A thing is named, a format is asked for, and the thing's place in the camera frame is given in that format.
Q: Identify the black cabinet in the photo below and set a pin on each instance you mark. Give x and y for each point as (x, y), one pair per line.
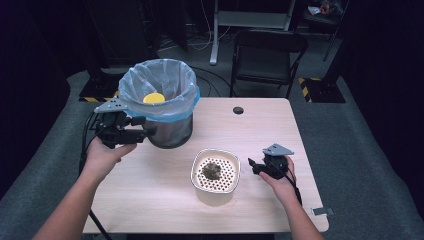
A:
(123, 30)

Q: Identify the person's right hand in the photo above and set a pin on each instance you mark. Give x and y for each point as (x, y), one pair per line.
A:
(282, 188)

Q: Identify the person's left hand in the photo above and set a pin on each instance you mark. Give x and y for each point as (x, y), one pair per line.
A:
(103, 158)

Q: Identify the black base with hazard stripes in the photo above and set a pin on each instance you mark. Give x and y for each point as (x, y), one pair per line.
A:
(96, 91)
(325, 91)

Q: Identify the red can with yellow lid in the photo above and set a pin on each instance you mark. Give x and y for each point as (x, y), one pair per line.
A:
(154, 98)

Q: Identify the black mesh trash bin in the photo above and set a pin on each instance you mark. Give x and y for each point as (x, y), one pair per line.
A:
(171, 131)

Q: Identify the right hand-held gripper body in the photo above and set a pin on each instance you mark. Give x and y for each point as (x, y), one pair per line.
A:
(276, 163)

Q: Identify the beige strainer container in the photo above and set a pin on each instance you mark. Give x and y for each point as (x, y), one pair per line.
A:
(216, 176)

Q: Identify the clump of brown tea dregs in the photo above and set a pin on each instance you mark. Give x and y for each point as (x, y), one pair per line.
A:
(211, 171)

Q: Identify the translucent blue trash bag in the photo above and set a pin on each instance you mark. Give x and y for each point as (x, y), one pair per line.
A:
(160, 83)

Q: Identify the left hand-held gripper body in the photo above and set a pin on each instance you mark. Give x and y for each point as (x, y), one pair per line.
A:
(111, 128)

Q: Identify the black folding chair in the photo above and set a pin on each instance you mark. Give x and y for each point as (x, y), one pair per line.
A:
(266, 56)

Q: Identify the white metal desk frame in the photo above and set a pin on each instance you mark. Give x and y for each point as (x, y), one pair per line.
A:
(246, 20)

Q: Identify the grey metal table bracket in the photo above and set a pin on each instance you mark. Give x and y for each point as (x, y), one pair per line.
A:
(322, 211)

